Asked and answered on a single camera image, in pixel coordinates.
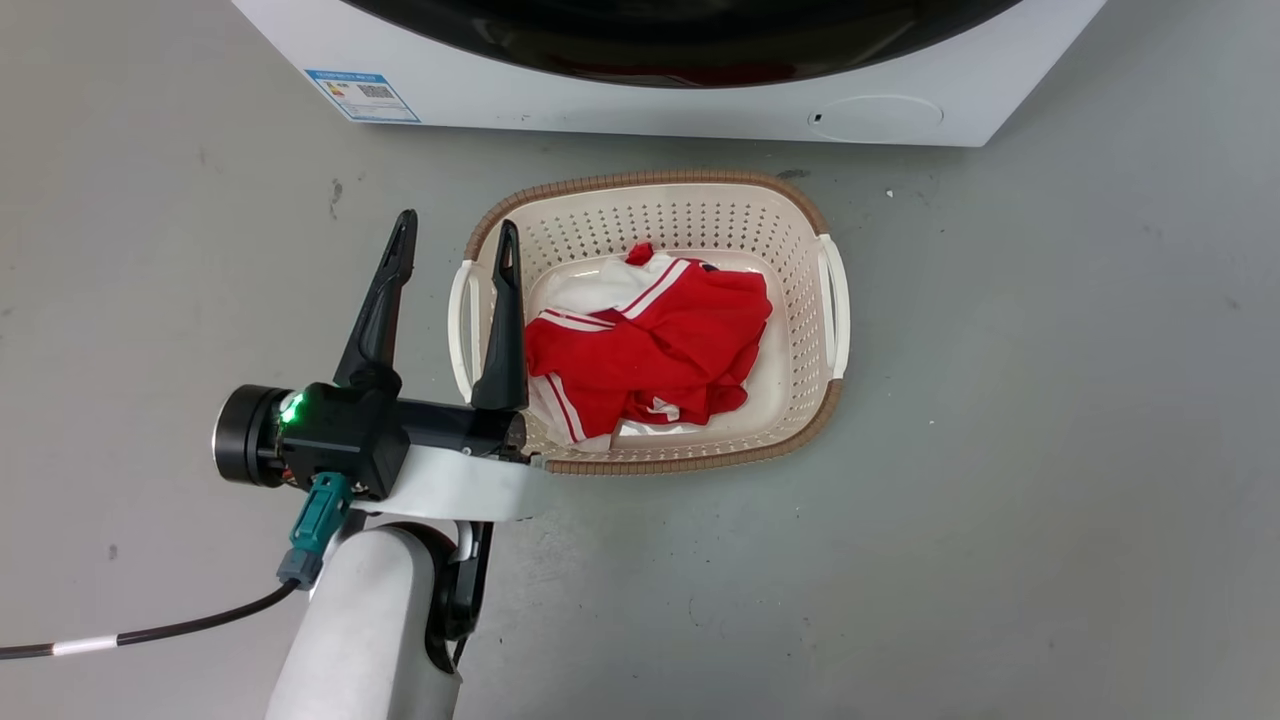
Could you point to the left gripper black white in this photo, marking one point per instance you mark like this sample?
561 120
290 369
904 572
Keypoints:
350 435

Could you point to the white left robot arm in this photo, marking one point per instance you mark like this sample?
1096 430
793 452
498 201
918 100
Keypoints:
360 630

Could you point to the white front-load washing machine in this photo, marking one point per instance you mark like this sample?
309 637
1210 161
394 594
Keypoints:
620 105

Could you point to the dark glass washing machine door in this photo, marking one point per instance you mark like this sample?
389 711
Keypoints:
680 40

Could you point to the red and white garment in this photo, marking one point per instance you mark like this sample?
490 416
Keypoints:
660 350

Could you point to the blue white energy label sticker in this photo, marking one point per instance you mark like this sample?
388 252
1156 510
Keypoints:
362 97

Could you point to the cream plastic laundry basket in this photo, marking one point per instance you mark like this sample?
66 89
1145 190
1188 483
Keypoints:
700 215

